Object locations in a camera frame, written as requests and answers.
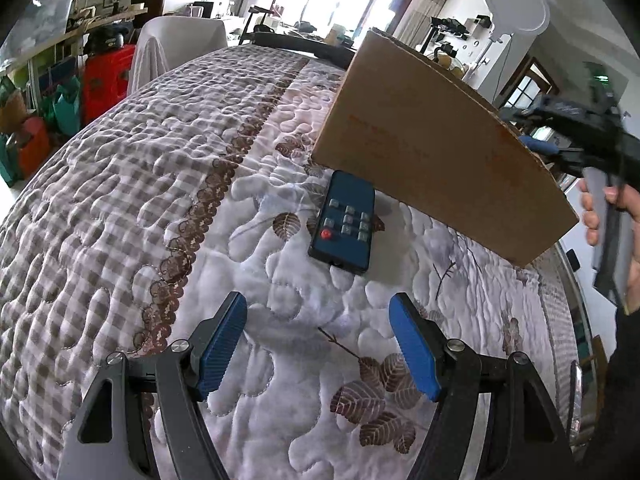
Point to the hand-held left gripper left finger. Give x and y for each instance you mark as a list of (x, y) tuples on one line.
[(220, 350)]

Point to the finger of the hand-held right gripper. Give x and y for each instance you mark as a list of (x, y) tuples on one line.
[(540, 145)]

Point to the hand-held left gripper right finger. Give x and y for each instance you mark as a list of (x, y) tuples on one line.
[(415, 350)]

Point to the cardboard box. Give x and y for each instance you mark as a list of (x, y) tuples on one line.
[(425, 160)]

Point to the blue remote control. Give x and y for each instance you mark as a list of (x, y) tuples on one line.
[(350, 190)]

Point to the person's right forearm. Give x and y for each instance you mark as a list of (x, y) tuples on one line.
[(620, 400)]

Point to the person's right hand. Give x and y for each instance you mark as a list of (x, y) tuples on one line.
[(591, 220)]

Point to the long black case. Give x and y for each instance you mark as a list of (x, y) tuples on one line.
[(310, 47)]

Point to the orange bin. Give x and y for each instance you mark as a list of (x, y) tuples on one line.
[(35, 145)]

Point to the green bag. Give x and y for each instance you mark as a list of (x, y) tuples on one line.
[(62, 107)]

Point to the red plastic bin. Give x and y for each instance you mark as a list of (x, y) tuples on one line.
[(105, 80)]

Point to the white covered chair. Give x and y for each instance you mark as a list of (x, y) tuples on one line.
[(170, 42)]

